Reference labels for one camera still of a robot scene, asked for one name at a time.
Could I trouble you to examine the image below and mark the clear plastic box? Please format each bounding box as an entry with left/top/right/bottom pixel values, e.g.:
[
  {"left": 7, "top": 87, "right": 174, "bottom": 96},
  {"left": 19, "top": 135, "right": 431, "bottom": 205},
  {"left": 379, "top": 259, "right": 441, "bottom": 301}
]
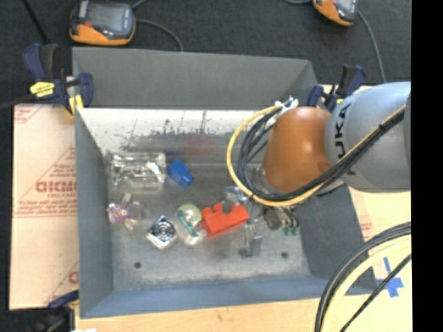
[{"left": 109, "top": 151, "right": 168, "bottom": 190}]

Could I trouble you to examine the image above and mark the blue block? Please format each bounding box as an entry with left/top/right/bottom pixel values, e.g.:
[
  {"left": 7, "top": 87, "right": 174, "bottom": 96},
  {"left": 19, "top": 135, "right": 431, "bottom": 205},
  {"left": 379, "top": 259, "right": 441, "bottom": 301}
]
[{"left": 166, "top": 158, "right": 195, "bottom": 187}]

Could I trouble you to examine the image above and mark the brown cardboard board red print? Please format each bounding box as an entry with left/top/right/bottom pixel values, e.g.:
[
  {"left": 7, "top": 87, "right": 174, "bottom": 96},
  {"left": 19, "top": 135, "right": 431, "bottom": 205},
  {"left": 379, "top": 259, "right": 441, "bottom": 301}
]
[{"left": 8, "top": 102, "right": 81, "bottom": 311}]

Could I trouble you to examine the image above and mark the grey metal bin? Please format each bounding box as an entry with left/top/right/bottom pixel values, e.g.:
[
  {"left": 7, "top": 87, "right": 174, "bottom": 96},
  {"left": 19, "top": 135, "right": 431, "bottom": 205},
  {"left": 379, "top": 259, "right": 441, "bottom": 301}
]
[{"left": 71, "top": 46, "right": 377, "bottom": 320}]

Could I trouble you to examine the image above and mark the red toy brick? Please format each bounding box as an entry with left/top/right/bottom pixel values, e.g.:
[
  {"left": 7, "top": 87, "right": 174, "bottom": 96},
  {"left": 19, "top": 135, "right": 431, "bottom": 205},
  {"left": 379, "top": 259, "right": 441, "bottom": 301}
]
[{"left": 200, "top": 201, "right": 251, "bottom": 238}]

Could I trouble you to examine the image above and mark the small clear glass thing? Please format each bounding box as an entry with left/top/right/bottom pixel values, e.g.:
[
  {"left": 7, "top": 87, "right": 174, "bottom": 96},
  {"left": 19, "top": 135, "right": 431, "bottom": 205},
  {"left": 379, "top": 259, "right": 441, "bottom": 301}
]
[{"left": 224, "top": 185, "right": 248, "bottom": 208}]

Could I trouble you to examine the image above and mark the clear plastic bottle green label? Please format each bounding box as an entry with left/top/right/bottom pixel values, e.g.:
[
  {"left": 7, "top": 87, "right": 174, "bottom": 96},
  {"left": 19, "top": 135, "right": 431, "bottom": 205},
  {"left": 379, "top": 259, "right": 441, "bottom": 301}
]
[{"left": 174, "top": 203, "right": 208, "bottom": 246}]

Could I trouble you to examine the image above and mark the purple toy animal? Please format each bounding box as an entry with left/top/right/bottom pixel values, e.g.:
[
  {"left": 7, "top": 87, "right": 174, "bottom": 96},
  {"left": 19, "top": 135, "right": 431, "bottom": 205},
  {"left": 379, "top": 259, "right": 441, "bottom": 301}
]
[{"left": 106, "top": 192, "right": 147, "bottom": 232}]

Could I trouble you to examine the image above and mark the clear square glass dish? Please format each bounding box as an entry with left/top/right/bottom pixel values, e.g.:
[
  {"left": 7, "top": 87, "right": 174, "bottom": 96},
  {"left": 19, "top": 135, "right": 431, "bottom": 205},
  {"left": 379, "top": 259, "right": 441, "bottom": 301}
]
[{"left": 145, "top": 214, "right": 179, "bottom": 250}]

